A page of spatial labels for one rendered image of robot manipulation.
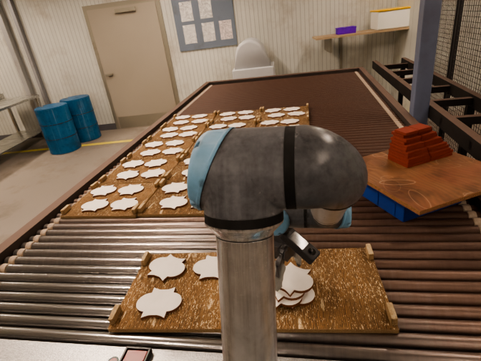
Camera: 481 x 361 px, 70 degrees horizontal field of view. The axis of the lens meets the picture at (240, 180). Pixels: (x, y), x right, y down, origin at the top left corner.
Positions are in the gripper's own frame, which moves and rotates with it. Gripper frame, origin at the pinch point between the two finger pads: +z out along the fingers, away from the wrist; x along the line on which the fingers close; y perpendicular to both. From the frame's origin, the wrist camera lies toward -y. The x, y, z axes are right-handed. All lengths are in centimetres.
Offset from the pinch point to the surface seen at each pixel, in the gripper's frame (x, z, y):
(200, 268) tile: 9.5, 2.8, 31.0
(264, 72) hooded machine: -384, 11, 281
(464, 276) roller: -34, 6, -42
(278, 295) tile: 7.4, 0.6, -0.4
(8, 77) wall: -170, -22, 714
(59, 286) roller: 42, 6, 73
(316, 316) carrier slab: 5.9, 4.0, -12.0
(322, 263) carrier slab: -15.6, 4.0, -3.0
